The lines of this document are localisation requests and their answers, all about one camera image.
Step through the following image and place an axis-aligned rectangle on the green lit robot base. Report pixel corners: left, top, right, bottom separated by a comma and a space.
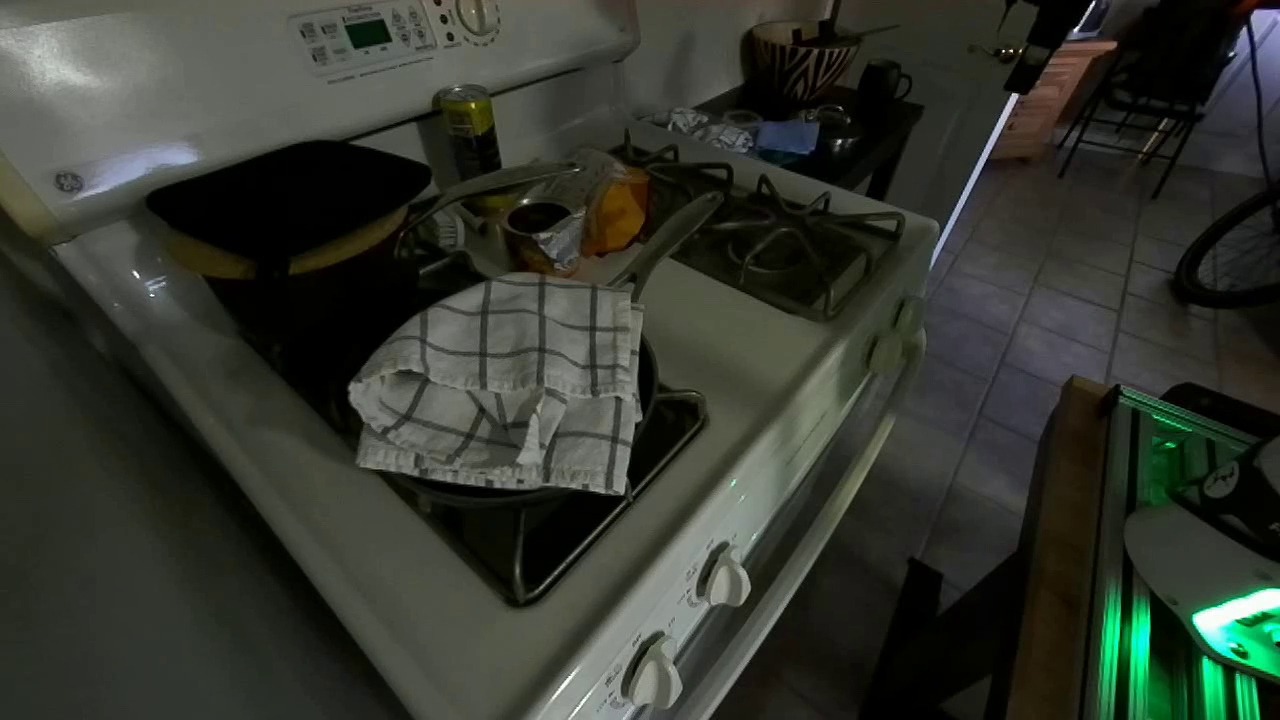
1005, 375, 1280, 720

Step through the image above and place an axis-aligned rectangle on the orange yellow object in pot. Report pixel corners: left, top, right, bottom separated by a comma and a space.
584, 174, 651, 258

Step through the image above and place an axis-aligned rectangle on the white checkered dish towel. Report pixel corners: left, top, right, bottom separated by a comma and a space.
347, 273, 643, 498

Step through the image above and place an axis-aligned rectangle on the white gas stove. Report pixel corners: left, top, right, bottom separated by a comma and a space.
0, 0, 934, 720

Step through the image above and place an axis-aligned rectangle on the black right burner grate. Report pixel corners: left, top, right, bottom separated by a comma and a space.
613, 139, 903, 321

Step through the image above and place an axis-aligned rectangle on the black burner grate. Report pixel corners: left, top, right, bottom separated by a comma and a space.
613, 139, 903, 321
210, 258, 709, 604

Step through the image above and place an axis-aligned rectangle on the white stove knob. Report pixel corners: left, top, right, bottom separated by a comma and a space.
619, 634, 682, 708
694, 546, 750, 607
866, 327, 924, 371

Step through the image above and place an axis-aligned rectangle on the white stove knob far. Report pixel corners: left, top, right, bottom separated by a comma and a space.
866, 327, 924, 371

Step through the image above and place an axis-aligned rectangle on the blue cloth on table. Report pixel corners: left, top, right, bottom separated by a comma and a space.
750, 120, 820, 160

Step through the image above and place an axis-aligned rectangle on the dark side table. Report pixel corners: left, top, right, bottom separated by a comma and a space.
705, 87, 924, 199

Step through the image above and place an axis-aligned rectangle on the white stove knob near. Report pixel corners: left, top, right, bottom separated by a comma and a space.
619, 634, 682, 708

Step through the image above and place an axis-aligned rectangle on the black left burner grate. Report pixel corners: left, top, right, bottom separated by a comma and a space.
210, 258, 709, 604

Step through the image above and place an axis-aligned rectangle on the striped woven basket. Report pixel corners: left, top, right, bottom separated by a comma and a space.
741, 20, 859, 101

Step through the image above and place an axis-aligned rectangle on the black mug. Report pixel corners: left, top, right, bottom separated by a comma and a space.
857, 60, 910, 114

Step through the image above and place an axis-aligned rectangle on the black square pan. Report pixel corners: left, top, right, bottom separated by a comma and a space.
149, 139, 431, 281

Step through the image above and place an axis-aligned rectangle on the bicycle wheel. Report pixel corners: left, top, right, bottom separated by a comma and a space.
1170, 184, 1280, 310

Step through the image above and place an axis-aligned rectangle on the dark chair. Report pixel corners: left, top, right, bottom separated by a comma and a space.
1059, 0, 1257, 194

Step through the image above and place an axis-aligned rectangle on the steel pot with handle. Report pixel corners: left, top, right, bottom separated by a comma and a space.
427, 152, 725, 298

